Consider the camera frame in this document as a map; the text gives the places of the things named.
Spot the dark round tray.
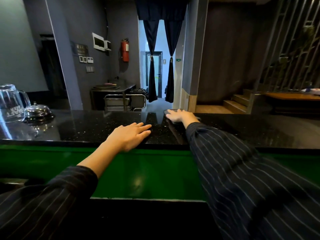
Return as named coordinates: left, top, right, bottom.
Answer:
left=93, top=83, right=121, bottom=90

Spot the metal service trolley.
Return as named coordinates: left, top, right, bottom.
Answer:
left=103, top=93, right=147, bottom=112

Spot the glass door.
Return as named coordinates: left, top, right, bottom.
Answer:
left=145, top=51, right=163, bottom=98

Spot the dark tied curtain panel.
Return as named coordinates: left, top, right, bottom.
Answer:
left=164, top=20, right=183, bottom=103
left=143, top=20, right=160, bottom=103

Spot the dark curtain valance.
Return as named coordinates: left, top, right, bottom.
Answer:
left=135, top=0, right=189, bottom=22

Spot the person's right forearm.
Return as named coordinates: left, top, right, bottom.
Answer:
left=184, top=118, right=320, bottom=240

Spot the wooden staircase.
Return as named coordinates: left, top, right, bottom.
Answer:
left=195, top=89, right=254, bottom=114

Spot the white wall electrical box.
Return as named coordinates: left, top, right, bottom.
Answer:
left=92, top=32, right=106, bottom=52

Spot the person's left hand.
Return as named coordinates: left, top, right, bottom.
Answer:
left=105, top=122, right=152, bottom=153

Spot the wooden table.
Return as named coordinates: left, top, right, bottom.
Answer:
left=264, top=91, right=320, bottom=115

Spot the person's left forearm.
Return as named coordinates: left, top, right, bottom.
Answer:
left=0, top=141, right=122, bottom=240

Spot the silver call bell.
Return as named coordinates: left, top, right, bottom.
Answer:
left=22, top=102, right=54, bottom=123

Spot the dark wall sign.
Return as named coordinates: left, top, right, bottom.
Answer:
left=74, top=43, right=89, bottom=56

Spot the person's right hand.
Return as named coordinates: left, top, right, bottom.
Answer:
left=165, top=109, right=200, bottom=129

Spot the red fire extinguisher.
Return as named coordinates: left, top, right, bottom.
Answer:
left=121, top=38, right=130, bottom=63

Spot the black side table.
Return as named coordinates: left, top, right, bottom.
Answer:
left=90, top=83, right=137, bottom=111

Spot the clear glass beer mug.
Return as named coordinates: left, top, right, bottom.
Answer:
left=0, top=84, right=31, bottom=123

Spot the metal lattice railing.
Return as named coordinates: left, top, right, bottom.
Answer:
left=257, top=0, right=320, bottom=92

